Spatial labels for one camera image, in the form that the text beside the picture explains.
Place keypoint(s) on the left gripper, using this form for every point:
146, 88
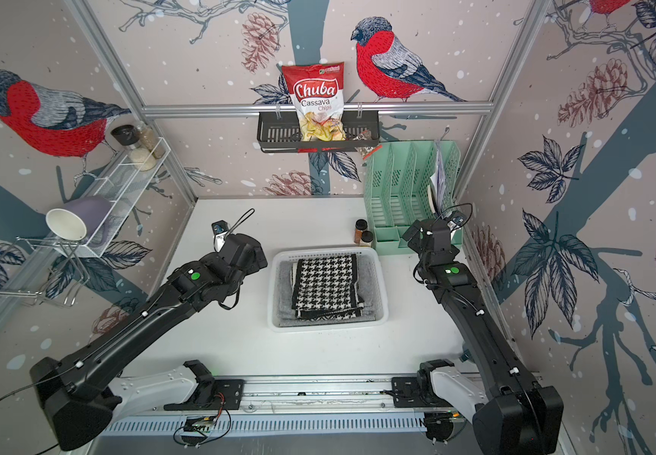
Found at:
258, 263

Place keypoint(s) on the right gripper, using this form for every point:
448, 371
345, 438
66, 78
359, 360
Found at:
414, 242

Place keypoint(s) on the white plastic basket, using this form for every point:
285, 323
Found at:
274, 296

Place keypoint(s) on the houndstooth scarf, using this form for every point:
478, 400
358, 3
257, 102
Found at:
325, 288

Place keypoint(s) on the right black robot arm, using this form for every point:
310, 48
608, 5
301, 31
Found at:
510, 413

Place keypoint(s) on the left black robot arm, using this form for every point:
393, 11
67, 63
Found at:
75, 392

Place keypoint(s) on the papers in organizer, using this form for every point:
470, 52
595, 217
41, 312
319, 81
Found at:
437, 184

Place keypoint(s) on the pale spice bottle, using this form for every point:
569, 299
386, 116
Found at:
366, 238

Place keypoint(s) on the green desk file organizer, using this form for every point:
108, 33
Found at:
397, 188

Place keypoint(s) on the orange spice bottle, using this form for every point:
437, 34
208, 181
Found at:
360, 226

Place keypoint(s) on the glass jar on shelf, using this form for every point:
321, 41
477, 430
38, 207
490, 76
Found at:
150, 140

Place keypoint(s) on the black lid spice jar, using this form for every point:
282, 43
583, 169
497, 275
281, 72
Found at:
138, 154

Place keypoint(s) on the purple cup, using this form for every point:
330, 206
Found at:
78, 219

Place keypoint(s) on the Chuba cassava chips bag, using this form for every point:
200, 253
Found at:
317, 94

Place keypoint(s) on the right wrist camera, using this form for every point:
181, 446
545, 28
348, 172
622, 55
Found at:
456, 220

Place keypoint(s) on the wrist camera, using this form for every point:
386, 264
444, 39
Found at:
456, 220
220, 230

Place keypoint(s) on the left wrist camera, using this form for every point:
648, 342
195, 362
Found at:
220, 230

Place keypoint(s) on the black wall shelf basket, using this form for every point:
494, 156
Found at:
281, 133

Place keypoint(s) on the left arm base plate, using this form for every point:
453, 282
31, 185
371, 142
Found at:
206, 392

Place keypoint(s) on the white wire wall shelf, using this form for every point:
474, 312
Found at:
115, 193

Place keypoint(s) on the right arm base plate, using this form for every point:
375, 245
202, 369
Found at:
415, 393

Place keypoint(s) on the wire cup holder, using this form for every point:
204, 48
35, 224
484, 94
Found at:
37, 271

